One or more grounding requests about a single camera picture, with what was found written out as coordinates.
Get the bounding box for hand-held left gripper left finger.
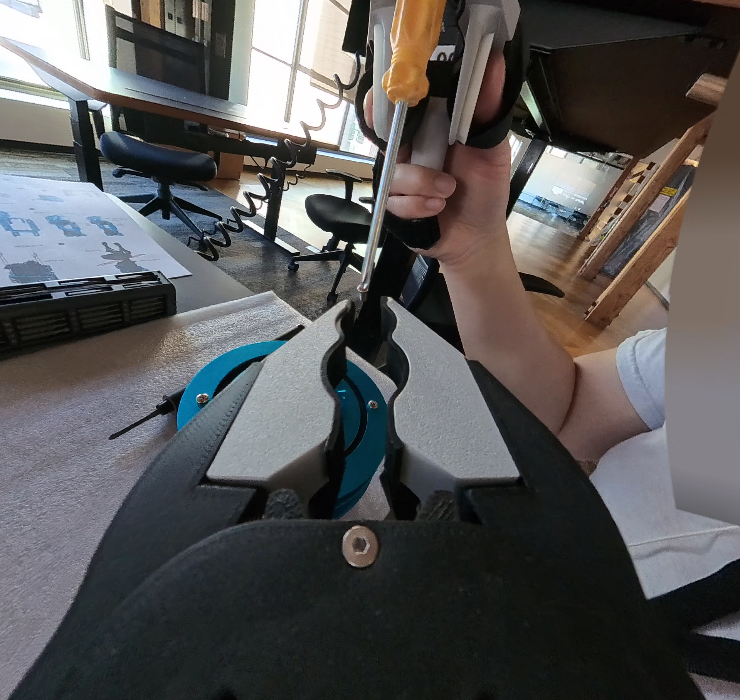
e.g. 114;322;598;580
205;300;355;517

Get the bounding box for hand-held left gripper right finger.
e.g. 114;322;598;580
380;297;521;520

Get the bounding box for yellow handled screwdriver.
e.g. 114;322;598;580
356;0;455;304

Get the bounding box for blue acrylic robot base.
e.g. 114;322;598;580
176;342;388;519

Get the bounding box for printed instruction booklet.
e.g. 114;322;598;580
0;174;193;288

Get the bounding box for person's right forearm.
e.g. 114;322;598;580
438;248;649;461

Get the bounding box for office desk black legs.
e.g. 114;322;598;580
508;0;740;222
0;35;343;244

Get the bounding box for black mesh desk chair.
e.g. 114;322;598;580
106;5;210;96

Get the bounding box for person's right hand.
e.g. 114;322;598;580
363;83;516;274

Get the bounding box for black screwdriver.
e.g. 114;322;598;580
108;324;308;441

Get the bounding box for tall window with blinds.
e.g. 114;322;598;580
230;0;378;155

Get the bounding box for person's white shirt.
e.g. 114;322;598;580
590;329;740;602

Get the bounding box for white foam sheet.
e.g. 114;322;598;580
0;291;401;696

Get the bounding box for black ribbed foam tray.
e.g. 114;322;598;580
0;270;178;361

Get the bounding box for wooden support beams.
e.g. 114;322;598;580
577;76;730;329

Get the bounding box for large grid window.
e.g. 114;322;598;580
0;0;116;95

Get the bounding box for black coiled cable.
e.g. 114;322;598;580
187;52;372;263

